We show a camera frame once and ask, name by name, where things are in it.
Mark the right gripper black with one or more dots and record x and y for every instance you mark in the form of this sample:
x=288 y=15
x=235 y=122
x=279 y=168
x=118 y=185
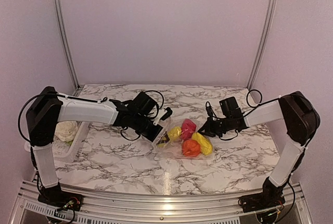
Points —
x=208 y=128

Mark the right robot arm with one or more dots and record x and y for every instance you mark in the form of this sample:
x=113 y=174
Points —
x=301 y=121

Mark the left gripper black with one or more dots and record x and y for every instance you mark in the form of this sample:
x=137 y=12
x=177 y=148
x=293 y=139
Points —
x=154 y=134

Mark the yellow fake lemon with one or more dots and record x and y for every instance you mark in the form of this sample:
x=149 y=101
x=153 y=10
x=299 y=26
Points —
x=174 y=135

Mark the front aluminium frame rail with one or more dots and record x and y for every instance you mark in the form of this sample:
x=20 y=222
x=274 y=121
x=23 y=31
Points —
x=114 y=207

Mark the clear zip top bag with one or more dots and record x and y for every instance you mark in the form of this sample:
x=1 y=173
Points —
x=175 y=151

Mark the left aluminium frame post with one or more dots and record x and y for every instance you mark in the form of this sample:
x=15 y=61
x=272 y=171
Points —
x=65 y=44

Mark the white perforated plastic basket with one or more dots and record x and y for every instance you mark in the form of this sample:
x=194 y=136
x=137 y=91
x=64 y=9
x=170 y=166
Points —
x=63 y=151

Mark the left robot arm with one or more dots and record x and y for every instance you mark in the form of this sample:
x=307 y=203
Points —
x=45 y=110

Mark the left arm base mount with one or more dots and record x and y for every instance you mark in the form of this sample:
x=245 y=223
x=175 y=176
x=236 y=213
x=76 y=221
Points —
x=61 y=199

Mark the red fake pepper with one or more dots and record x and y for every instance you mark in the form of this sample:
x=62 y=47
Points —
x=188 y=128

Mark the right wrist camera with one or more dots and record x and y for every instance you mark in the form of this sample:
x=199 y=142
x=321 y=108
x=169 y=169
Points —
x=210 y=111

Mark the right aluminium frame post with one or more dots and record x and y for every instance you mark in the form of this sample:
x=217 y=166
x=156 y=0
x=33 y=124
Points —
x=269 y=17

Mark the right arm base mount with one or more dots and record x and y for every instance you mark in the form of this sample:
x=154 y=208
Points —
x=256 y=202

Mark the white fake cauliflower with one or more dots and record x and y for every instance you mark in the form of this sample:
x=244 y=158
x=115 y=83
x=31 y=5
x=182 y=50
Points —
x=66 y=131

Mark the orange fake tomato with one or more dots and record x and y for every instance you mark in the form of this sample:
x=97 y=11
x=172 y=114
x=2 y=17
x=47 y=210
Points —
x=191 y=148

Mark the aluminium frame post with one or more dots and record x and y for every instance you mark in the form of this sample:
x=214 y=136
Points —
x=269 y=17
x=65 y=44

